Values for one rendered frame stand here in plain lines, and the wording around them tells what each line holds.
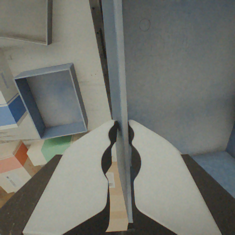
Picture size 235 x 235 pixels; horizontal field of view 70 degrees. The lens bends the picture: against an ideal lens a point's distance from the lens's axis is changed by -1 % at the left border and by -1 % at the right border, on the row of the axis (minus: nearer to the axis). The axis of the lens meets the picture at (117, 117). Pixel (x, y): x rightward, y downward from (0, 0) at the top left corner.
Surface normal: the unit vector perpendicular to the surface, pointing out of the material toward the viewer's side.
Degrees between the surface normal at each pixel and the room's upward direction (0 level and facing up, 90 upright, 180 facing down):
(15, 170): 0
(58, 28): 0
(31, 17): 0
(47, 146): 90
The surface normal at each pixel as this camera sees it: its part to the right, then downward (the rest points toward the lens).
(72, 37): 0.11, 0.48
